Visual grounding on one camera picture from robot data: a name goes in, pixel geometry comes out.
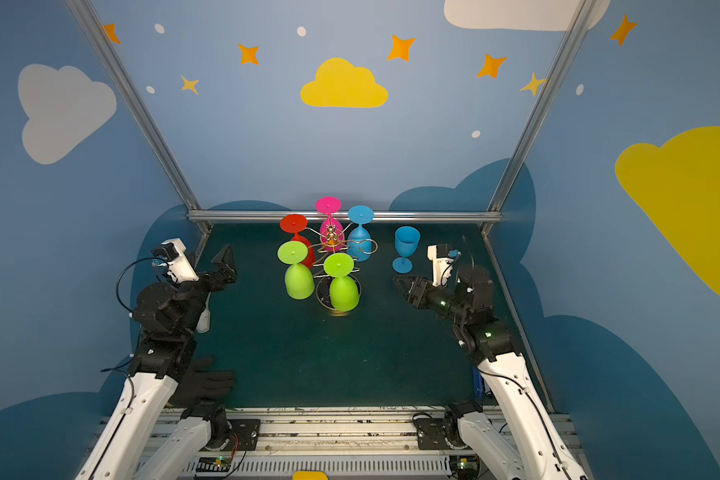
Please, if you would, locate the blue wine glass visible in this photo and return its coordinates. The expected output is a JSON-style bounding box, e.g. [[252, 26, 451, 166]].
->
[[392, 226, 421, 274], [347, 205, 376, 262]]

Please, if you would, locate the green wine glass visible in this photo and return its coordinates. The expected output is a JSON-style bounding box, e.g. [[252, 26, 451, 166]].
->
[[323, 253, 360, 312], [277, 240, 315, 300]]

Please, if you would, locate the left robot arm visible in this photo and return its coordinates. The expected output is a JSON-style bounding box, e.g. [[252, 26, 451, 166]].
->
[[77, 239, 237, 479]]

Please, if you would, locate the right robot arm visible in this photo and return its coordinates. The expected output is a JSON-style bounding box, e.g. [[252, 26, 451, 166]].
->
[[393, 266, 588, 479]]

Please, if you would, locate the red wine glass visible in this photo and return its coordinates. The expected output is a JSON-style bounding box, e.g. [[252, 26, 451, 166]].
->
[[279, 214, 315, 268]]

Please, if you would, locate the pink wine glass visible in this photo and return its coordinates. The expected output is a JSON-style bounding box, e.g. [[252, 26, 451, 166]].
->
[[316, 197, 346, 253]]

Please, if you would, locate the white brush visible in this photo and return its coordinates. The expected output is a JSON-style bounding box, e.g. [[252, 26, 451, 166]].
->
[[196, 294, 211, 334]]

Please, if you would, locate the black glove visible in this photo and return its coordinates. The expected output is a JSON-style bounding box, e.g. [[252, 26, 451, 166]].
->
[[169, 356, 236, 408]]

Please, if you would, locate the blue tool at table edge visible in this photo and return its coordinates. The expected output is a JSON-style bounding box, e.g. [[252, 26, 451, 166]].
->
[[472, 367, 493, 400]]

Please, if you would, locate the left circuit board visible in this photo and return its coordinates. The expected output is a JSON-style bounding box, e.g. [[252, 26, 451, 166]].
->
[[192, 457, 233, 479]]

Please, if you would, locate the circuit board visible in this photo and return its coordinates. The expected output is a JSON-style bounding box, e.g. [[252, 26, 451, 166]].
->
[[192, 457, 233, 479], [448, 456, 481, 480]]

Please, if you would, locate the right circuit board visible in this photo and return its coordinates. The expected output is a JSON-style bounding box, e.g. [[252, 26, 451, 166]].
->
[[448, 456, 481, 480]]

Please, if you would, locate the yellow object at bottom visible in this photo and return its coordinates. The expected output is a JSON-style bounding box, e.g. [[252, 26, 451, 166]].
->
[[292, 471, 328, 480]]

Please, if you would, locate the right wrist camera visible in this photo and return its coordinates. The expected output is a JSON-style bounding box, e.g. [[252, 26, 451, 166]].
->
[[427, 244, 461, 287]]

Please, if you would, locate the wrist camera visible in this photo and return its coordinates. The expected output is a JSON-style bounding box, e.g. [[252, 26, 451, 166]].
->
[[427, 244, 461, 287], [151, 238, 199, 285]]

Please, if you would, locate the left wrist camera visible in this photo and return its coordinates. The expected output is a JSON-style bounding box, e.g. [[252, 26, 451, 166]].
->
[[151, 238, 199, 285]]

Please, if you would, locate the rear frame bar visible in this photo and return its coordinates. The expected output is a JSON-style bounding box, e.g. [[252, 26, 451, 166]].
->
[[187, 210, 502, 224]]

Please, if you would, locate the gold wire glass rack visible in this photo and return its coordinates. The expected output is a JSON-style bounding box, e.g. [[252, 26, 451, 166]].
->
[[312, 217, 378, 316]]

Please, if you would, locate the right frame post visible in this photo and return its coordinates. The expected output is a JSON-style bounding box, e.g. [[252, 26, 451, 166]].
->
[[487, 0, 599, 212]]

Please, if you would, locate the frame post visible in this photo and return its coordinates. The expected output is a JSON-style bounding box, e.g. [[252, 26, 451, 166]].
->
[[487, 0, 599, 212], [65, 0, 203, 211]]

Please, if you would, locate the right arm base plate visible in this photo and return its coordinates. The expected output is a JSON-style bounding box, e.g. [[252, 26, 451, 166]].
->
[[412, 416, 467, 451]]

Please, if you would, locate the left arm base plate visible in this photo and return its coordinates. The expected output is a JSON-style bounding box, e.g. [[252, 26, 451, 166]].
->
[[204, 419, 261, 452]]

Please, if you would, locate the aluminium rail base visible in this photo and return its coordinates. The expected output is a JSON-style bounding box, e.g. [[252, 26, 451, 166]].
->
[[71, 406, 595, 480]]

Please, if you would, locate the left frame post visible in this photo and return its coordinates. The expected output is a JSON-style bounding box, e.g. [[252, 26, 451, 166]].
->
[[65, 0, 203, 211]]

